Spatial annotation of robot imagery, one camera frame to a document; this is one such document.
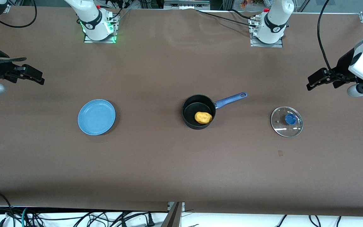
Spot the glass lid with blue knob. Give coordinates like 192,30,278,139
270,106,304,138

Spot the yellow potato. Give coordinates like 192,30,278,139
194,111,213,125

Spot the blue round plate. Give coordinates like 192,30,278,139
78,99,116,136

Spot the brown table cover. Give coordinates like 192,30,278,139
0,6,363,218

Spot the grey aluminium profile bar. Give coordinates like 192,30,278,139
161,202,185,227

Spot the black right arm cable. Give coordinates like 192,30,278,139
0,0,37,65

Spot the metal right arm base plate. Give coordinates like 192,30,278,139
84,13,118,44

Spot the black pot with blue handle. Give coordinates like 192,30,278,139
181,92,248,130

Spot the long black table cable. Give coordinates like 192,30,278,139
197,10,259,28

